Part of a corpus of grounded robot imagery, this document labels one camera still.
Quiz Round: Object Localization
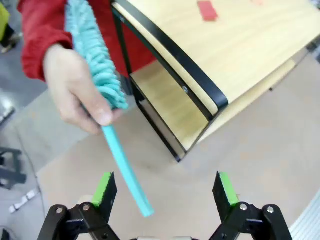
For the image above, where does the dark metal floor stand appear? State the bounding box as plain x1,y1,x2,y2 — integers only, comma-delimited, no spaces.
0,147,27,190

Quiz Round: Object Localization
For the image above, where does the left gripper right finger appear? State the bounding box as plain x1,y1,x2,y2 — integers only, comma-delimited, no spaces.
208,171,293,240

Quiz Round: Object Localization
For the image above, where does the person's right hand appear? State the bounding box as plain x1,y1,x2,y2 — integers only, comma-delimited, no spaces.
42,43,124,136

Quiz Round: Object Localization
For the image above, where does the thin floor cable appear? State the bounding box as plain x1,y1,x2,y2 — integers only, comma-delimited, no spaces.
13,122,50,218

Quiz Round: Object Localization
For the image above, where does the person in yellow jacket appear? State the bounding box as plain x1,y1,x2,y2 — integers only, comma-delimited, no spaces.
0,3,17,54

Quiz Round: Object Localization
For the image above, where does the person's right forearm red sleeve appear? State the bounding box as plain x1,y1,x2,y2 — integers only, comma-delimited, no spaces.
16,0,76,82

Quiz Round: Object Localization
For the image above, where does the white label strip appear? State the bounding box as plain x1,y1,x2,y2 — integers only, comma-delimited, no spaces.
8,189,39,214

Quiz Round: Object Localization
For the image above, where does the teal microfibre duster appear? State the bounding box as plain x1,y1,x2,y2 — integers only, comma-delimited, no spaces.
64,0,155,218

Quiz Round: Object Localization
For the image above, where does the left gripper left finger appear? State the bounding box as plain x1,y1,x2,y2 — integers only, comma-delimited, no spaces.
37,171,126,240

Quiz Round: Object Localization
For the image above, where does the two-tier wooden black-frame shelf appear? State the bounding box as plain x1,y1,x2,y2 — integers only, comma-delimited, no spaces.
109,0,320,163

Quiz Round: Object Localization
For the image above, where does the person in red jacket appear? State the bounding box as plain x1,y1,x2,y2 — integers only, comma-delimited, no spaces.
94,0,157,79

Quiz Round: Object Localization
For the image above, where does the red paper scrap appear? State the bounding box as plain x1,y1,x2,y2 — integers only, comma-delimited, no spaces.
196,0,219,22

